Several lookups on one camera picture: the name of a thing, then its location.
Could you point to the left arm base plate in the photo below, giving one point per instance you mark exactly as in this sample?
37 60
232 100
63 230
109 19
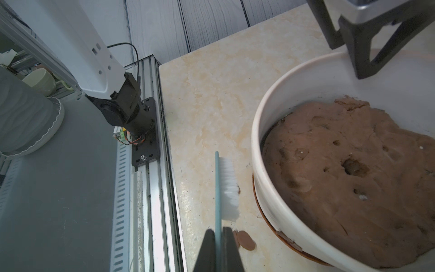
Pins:
146 134

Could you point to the grey ribbed container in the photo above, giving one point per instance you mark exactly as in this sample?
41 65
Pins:
29 120

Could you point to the brown mud in pot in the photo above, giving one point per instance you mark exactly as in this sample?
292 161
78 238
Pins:
356 179

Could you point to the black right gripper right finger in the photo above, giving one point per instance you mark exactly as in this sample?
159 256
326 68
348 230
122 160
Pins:
231 260

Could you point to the teal scrub brush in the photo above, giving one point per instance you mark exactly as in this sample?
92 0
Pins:
227 201

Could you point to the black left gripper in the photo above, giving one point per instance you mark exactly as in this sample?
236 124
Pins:
370 10

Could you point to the mud flake on table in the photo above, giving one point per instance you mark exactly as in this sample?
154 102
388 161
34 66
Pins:
243 239

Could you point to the cream cup in background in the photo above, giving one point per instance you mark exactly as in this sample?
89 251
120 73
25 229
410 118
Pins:
41 81

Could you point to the white ceramic pot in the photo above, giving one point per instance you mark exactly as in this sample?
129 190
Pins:
404 89

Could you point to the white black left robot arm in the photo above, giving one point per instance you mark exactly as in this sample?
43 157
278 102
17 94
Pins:
373 32

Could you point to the aluminium mounting rail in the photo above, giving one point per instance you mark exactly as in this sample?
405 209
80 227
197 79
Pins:
146 233

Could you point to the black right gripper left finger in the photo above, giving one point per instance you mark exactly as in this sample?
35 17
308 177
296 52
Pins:
206 260

